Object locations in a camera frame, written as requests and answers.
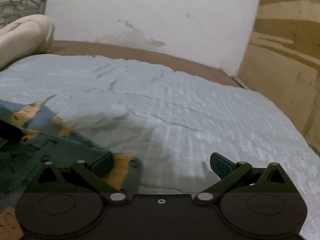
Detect blue pants with orange trucks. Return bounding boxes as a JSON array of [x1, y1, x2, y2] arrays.
[[1, 101, 142, 238]]

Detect light blue quilted mattress pad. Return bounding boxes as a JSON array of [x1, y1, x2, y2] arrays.
[[0, 54, 320, 203]]

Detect cream rolled comforter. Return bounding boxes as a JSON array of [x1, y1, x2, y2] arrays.
[[1, 14, 55, 69]]

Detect brown wooden bed platform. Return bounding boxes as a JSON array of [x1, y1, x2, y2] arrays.
[[46, 41, 243, 88]]

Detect plywood wardrobe panel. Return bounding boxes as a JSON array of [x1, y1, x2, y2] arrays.
[[239, 0, 319, 151]]

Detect grey metal scrollwork headboard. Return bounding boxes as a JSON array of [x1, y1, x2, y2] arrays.
[[1, 0, 47, 28]]

